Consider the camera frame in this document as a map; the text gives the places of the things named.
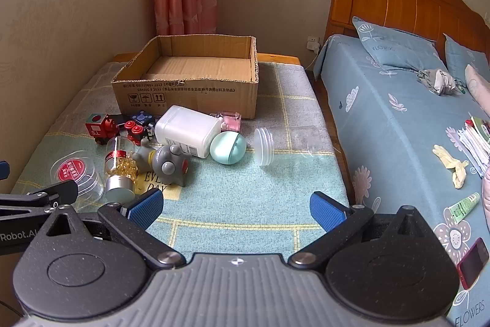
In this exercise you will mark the red toy train engine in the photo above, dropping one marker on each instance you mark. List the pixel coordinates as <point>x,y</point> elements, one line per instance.
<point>100,127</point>

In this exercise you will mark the cream rubber gloves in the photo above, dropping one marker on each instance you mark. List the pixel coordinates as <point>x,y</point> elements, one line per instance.
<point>455,170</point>

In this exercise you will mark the white plastic container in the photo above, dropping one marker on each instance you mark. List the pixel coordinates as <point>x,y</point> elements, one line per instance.
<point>183,131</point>

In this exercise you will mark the green tube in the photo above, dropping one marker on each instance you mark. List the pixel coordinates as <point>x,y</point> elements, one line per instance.
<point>465,207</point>

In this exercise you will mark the grey toy figure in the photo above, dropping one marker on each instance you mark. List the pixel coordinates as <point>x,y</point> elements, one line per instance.
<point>168,162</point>

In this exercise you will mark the pink quilt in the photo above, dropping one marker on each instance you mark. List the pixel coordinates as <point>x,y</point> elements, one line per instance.
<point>478,85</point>

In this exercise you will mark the wooden bench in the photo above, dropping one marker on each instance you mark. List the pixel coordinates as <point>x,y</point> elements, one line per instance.
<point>279,58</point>

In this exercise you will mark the blue floral bedsheet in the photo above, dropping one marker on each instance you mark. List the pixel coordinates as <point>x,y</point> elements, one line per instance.
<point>382,120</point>

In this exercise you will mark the black toy train car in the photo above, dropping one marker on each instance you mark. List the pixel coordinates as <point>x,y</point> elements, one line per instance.
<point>139,119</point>

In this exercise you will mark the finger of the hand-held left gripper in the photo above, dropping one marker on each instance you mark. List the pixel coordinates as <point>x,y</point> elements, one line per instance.
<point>4,169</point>
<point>46,195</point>

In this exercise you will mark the blue floral pillow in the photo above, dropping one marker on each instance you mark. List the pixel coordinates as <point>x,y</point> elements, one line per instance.
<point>467,59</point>
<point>398,47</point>

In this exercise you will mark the checkered blanket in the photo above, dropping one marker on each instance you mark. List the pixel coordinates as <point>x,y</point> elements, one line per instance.
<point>237,193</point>

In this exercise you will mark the clear round red-label container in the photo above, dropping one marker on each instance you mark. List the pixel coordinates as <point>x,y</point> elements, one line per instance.
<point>71,170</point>

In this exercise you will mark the grey cloth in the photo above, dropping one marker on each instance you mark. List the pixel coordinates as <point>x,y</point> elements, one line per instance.
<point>436,82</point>

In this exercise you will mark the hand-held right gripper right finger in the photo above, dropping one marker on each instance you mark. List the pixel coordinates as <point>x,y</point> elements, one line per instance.
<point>325,210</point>

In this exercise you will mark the cardboard box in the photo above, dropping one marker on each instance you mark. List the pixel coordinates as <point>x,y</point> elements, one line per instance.
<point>191,93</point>

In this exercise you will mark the red phone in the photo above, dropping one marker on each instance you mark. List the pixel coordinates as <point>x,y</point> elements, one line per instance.
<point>472,263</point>

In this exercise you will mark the mint green egg-shaped case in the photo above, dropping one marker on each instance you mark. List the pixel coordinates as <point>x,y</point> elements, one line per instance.
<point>227,147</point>

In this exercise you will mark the clear plastic jar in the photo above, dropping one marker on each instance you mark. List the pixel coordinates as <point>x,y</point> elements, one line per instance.
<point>263,147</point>

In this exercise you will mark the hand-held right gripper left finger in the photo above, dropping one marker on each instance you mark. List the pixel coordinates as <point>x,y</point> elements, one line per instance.
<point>147,206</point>

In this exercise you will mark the yellow capsule bottle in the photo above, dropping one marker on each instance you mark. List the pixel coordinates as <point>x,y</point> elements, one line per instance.
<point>120,166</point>

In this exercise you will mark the white wall socket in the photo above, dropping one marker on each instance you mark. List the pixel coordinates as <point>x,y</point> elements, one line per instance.
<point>312,41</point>

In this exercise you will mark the stack of papers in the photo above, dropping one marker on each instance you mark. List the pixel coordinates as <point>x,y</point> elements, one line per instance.
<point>472,147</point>

